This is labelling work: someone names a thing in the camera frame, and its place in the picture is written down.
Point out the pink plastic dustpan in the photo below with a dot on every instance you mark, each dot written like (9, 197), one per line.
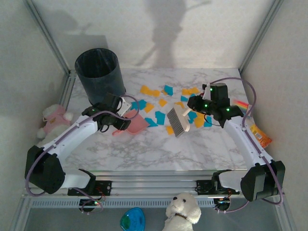
(137, 124)

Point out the white hand brush grey bristles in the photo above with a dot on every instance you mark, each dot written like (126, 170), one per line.
(179, 120)

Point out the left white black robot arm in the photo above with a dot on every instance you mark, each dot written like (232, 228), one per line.
(72, 130)

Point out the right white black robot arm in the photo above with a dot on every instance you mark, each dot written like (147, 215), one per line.
(240, 139)

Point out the dark round waste bin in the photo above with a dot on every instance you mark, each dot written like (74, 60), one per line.
(101, 79)

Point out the rainbow marker pen pack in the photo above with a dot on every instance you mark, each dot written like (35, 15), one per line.
(241, 106)

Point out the white plush toy pink dress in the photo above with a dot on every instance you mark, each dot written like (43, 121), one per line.
(54, 120)

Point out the orange snack packet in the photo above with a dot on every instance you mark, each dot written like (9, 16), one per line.
(261, 137)

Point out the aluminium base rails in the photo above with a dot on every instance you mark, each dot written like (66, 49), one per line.
(154, 185)

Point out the black controller board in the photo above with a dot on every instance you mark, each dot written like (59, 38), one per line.
(86, 204)
(223, 205)

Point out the blue green plastic toy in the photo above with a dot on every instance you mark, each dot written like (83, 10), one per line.
(134, 220)

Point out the white plush dog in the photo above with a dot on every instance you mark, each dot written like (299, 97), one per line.
(183, 211)

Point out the aluminium side rail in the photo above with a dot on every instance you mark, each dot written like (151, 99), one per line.
(67, 87)

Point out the aluminium frame post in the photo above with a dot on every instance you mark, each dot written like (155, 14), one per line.
(48, 38)
(261, 36)

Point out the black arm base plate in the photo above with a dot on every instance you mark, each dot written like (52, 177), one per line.
(203, 187)
(106, 187)

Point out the aluminium frame leg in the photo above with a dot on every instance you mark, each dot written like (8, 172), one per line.
(20, 214)
(285, 214)

